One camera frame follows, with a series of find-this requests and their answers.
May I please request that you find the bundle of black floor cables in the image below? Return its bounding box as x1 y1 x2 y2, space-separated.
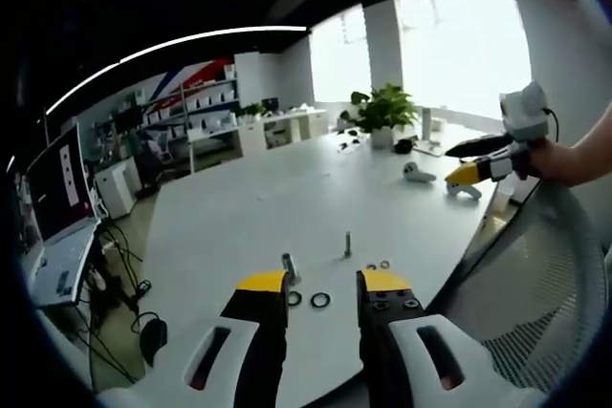
78 224 159 380

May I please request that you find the thick metal threaded stud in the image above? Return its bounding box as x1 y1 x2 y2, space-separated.
280 251 301 286

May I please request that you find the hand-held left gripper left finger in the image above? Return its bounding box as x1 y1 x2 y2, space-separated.
97 269 291 408

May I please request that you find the grey mesh office chair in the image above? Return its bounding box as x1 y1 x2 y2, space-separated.
425 177 604 397

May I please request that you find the black round floor device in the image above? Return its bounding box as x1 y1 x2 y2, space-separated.
138 315 169 367

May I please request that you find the white background desk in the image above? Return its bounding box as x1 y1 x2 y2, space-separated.
237 108 330 157

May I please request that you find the open white laptop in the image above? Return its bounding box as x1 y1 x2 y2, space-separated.
24 121 104 309

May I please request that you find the white slim tower device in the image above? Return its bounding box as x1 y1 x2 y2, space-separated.
419 108 434 142

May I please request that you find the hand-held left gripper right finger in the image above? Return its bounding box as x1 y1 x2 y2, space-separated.
356 268 547 408

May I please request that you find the person's right hand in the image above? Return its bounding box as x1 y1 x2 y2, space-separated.
525 137 582 184

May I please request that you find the wall shelf with white boxes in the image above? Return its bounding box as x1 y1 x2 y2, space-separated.
138 75 240 141

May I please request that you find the green potted plant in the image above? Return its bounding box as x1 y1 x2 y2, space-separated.
351 82 418 150

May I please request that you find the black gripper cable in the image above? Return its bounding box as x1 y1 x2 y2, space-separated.
544 106 561 142

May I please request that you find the white low cabinet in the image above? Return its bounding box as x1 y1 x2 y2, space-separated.
94 159 143 221

